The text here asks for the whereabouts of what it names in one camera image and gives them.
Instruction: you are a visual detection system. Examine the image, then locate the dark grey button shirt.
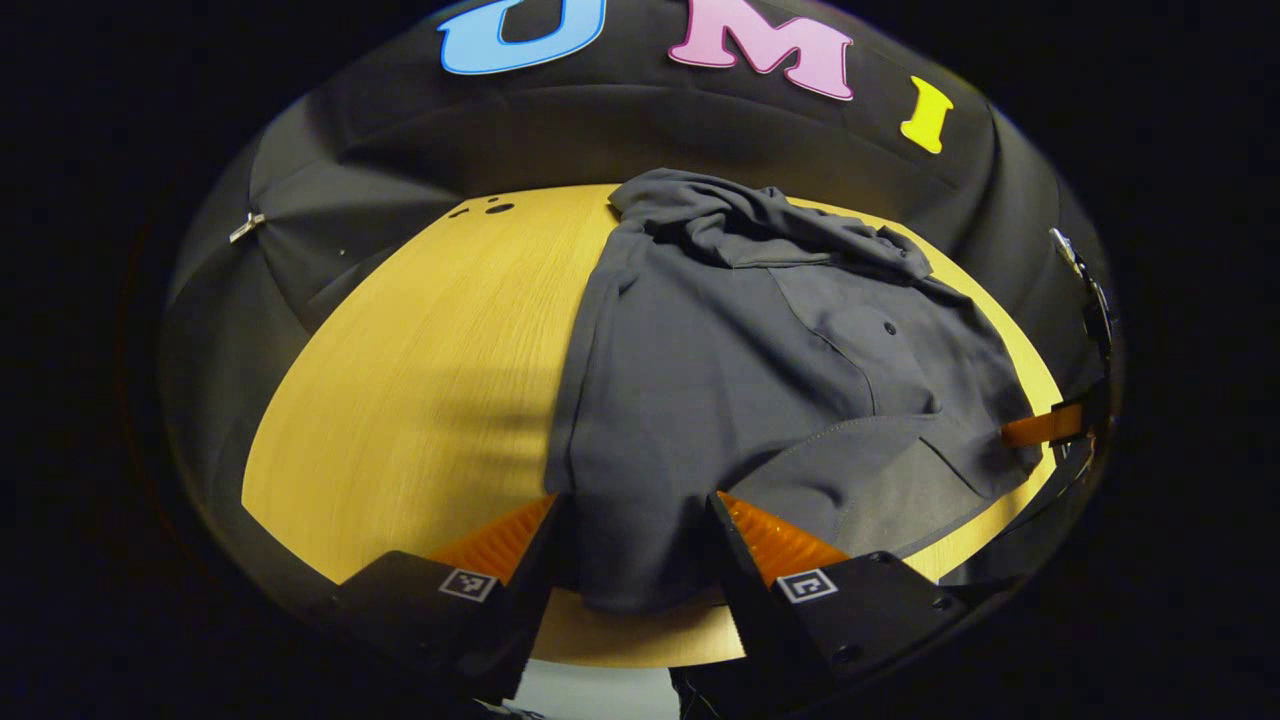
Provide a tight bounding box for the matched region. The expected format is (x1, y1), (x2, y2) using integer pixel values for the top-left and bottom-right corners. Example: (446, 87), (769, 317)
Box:
(542, 167), (1047, 617)

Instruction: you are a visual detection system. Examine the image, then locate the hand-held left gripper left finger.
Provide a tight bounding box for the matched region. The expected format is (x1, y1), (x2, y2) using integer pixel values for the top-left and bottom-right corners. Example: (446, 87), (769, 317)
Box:
(333, 492), (563, 703)

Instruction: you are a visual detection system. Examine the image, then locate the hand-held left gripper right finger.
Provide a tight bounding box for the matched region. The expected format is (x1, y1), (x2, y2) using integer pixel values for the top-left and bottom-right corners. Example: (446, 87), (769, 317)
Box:
(704, 489), (973, 703)

